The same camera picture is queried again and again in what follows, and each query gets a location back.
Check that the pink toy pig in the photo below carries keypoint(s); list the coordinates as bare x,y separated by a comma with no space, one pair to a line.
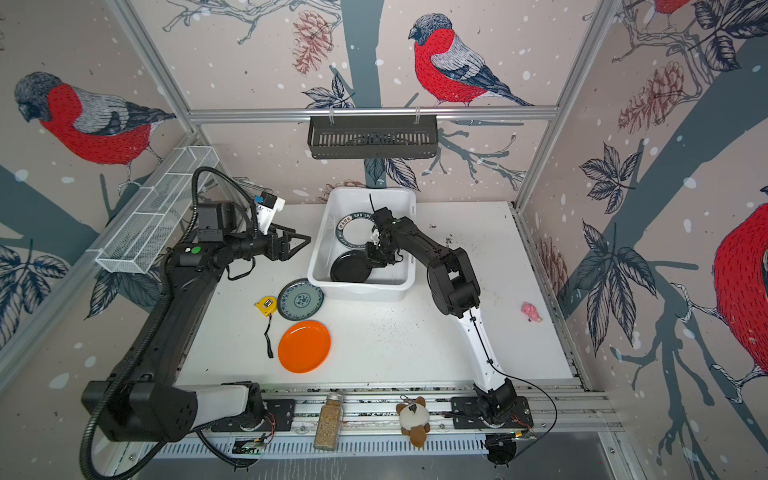
531,312

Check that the white plastic bin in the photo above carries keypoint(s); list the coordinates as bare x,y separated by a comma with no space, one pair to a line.
385,284

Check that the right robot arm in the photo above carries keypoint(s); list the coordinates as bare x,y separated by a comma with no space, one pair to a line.
456,292

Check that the teal floral patterned plate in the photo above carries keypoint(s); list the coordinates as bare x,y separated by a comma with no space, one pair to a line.
299,300

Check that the small circuit board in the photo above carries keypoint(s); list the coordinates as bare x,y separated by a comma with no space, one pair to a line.
249,447

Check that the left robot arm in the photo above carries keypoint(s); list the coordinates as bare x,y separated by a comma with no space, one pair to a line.
139,401

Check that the black hanging wire basket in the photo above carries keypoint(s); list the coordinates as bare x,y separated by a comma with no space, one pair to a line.
371,137

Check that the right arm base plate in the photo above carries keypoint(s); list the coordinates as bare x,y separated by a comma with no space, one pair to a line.
465,414

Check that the orange plastic plate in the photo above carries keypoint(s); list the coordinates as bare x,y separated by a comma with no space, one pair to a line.
304,347

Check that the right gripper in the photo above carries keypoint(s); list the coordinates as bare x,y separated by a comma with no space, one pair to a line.
376,258

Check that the black round plate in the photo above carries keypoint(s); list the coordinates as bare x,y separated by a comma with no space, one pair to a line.
351,267

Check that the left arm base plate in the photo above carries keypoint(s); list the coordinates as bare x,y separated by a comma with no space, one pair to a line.
268,416

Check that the white mesh wall shelf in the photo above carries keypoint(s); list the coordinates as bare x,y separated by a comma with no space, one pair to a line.
161,207

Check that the glass spice jar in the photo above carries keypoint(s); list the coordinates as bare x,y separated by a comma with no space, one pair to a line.
329,423

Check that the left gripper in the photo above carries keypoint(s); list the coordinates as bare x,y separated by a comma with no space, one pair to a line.
284,252

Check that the yellow tape measure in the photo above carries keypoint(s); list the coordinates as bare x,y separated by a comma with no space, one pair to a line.
268,306

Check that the large green rim plate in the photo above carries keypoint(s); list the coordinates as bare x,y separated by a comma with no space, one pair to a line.
355,230

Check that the black device under rail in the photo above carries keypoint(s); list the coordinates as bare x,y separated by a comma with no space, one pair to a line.
501,448

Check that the brown plush toy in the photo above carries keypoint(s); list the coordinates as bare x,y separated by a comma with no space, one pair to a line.
414,420

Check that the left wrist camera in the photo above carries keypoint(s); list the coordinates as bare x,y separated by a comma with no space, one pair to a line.
267,206

